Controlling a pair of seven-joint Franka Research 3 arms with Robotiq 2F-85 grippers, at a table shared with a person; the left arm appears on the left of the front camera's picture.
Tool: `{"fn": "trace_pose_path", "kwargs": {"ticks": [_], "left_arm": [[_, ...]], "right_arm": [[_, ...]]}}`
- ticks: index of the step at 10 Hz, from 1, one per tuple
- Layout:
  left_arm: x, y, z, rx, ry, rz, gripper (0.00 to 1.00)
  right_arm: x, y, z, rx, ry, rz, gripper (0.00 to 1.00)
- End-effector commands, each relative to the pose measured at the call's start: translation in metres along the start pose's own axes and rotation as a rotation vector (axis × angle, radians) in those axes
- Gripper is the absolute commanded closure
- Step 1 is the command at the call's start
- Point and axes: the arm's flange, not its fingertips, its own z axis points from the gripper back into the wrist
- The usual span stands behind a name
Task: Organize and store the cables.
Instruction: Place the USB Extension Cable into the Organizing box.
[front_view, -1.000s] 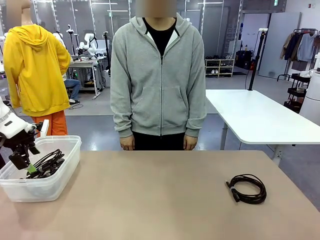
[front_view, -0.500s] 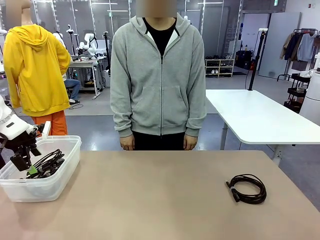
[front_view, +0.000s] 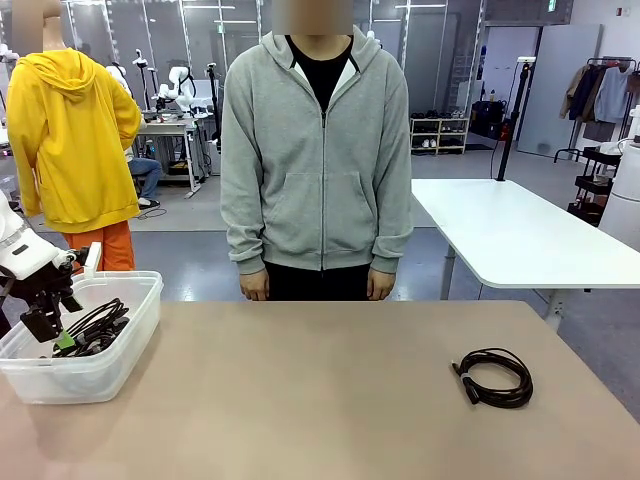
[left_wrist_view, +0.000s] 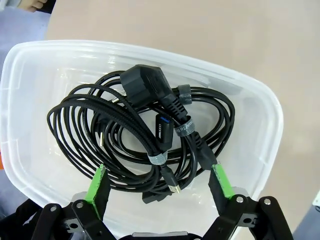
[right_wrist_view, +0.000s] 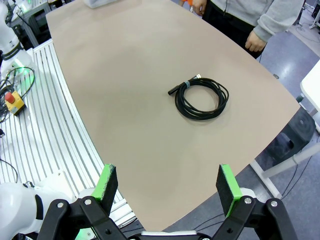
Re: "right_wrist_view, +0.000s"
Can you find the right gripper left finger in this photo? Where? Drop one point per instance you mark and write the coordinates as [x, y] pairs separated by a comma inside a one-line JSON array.
[[105, 188]]

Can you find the person's right hand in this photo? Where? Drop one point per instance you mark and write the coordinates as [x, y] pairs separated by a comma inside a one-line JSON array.
[[199, 6]]

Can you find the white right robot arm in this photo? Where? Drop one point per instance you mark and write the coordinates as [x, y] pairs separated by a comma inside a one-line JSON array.
[[17, 205]]

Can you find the person's left hand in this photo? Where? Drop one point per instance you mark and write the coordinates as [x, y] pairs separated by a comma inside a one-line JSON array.
[[255, 42]]

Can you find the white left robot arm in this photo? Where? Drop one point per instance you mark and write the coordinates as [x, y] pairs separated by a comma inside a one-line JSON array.
[[10, 37]]

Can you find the person in grey hoodie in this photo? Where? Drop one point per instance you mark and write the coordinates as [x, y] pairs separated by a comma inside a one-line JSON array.
[[232, 22]]

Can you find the translucent plastic storage box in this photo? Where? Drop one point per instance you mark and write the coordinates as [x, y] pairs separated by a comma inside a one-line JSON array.
[[100, 3]]

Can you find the yellow emergency stop red button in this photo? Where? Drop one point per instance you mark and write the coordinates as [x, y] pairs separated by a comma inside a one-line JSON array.
[[15, 106]]

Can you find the grey metal workbench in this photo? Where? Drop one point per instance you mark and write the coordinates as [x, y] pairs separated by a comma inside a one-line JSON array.
[[32, 15]]

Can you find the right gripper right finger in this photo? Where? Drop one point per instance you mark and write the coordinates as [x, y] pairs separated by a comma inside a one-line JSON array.
[[227, 191]]

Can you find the aluminium slatted table frame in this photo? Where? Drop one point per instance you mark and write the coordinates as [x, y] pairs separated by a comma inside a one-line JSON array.
[[50, 125]]

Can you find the white table leg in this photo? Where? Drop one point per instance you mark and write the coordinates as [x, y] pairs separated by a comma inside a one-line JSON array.
[[267, 177]]

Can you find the white side table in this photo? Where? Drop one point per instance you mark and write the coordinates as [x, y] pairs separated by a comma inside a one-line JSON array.
[[312, 87]]

